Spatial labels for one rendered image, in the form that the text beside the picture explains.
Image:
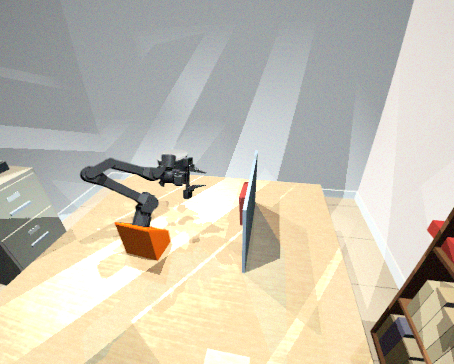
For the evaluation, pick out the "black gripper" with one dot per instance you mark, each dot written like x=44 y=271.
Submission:
x=189 y=167

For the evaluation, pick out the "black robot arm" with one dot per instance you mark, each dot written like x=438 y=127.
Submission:
x=146 y=202

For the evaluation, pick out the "black flat panel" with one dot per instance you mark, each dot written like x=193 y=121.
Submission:
x=248 y=212

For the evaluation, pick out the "red picture frame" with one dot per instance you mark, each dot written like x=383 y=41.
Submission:
x=241 y=201

